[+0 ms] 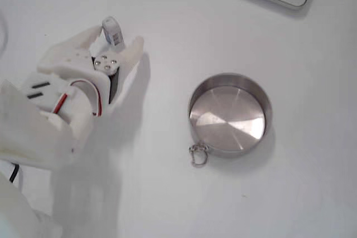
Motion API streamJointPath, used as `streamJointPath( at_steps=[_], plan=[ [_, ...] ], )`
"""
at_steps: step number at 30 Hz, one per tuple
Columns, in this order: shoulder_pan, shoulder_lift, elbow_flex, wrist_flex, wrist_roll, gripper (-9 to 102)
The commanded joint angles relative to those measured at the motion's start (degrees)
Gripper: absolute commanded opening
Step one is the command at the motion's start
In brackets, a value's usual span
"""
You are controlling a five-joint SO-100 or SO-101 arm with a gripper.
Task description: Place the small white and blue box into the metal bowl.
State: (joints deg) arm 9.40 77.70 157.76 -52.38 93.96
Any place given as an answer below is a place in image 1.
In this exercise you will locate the round metal bowl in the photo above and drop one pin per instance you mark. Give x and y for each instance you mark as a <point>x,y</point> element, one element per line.
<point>228,121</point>

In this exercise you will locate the small white and blue box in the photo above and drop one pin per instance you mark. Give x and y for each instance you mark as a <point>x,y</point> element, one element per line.
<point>114,33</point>

